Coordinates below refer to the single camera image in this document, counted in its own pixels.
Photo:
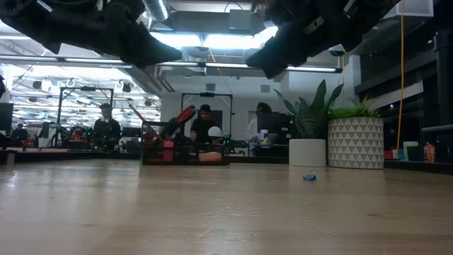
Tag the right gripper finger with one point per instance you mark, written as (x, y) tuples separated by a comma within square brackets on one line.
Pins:
[(276, 72), (283, 49)]

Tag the red black screwdriver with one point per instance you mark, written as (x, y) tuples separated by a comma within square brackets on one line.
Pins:
[(184, 115)]

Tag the pink eraser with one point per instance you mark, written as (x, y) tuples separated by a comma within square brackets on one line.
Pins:
[(210, 157)]

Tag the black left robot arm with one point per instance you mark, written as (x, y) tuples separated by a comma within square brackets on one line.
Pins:
[(28, 17)]

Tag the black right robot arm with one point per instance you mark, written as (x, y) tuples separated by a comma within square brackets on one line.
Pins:
[(371, 10)]

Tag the black mesh desk organizer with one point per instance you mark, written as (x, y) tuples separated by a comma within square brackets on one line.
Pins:
[(187, 156)]

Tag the grey ceiling box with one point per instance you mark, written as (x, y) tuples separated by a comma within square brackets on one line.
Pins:
[(240, 19)]

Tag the black cabinet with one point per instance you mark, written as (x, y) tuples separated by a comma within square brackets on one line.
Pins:
[(283, 125)]

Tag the person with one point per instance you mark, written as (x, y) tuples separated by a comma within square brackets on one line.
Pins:
[(19, 134), (106, 129), (201, 129), (253, 129)]

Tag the long light tube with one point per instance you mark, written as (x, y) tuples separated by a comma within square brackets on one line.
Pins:
[(212, 65)]

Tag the white bottle with yellow label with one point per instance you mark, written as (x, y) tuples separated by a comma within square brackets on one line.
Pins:
[(264, 138)]

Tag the white round lamp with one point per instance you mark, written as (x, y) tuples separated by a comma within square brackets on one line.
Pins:
[(214, 132)]

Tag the snake plant in white pot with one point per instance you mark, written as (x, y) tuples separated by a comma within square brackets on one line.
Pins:
[(307, 152)]

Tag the green plant in triangle-patterned pot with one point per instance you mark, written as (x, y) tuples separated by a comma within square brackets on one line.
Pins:
[(355, 143)]

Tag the small blue binder clip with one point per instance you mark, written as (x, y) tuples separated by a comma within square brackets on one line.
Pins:
[(309, 177)]

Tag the black monitor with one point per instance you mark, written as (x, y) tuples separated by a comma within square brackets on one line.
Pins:
[(6, 117)]

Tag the small red box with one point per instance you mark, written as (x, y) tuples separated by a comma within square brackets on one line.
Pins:
[(388, 155)]

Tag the small blue box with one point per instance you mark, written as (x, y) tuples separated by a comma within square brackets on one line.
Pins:
[(401, 155)]

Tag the grey horizontal bar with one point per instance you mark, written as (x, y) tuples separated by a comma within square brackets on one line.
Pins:
[(439, 128)]

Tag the orange bottle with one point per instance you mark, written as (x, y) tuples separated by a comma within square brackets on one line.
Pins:
[(429, 154)]

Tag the silver ventilation duct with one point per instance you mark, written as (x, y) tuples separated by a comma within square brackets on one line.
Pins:
[(157, 8)]

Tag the black stand frame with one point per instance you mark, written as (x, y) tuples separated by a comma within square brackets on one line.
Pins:
[(207, 94), (85, 88)]

